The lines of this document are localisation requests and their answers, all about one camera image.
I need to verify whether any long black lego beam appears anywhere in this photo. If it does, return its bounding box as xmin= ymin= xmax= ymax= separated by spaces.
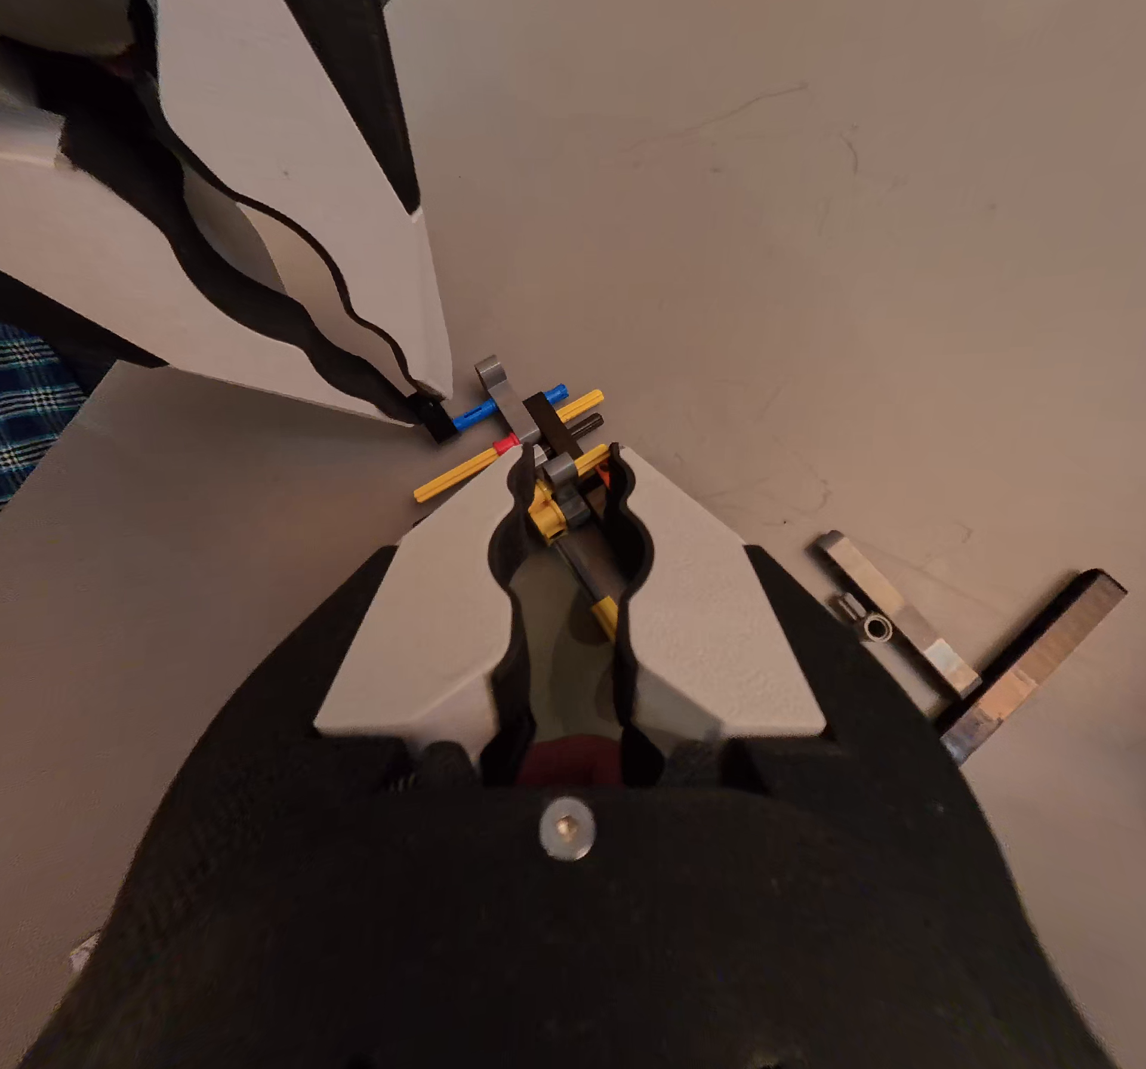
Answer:
xmin=937 ymin=568 xmax=1127 ymax=768

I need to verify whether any person's plaid shirt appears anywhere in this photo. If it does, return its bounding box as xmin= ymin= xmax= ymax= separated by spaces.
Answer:
xmin=0 ymin=322 xmax=87 ymax=507

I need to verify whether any grey lego beam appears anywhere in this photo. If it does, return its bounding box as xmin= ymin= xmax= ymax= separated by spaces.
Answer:
xmin=812 ymin=531 xmax=985 ymax=699

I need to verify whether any tiny grey lego bush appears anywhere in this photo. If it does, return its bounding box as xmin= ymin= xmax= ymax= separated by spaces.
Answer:
xmin=834 ymin=592 xmax=895 ymax=643

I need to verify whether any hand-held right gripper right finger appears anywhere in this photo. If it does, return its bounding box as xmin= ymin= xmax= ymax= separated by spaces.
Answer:
xmin=606 ymin=441 xmax=828 ymax=788

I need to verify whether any lego chassis assembly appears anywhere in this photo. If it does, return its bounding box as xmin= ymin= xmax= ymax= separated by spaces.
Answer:
xmin=414 ymin=354 xmax=630 ymax=641

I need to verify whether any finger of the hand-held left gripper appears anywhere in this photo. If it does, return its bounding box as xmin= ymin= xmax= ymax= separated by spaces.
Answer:
xmin=0 ymin=145 xmax=422 ymax=427
xmin=155 ymin=0 xmax=454 ymax=400

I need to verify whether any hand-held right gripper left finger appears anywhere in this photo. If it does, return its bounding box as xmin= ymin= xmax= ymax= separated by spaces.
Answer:
xmin=311 ymin=442 xmax=540 ymax=788

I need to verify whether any small black lego connector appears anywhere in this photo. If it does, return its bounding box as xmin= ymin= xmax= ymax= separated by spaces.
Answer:
xmin=410 ymin=393 xmax=459 ymax=446

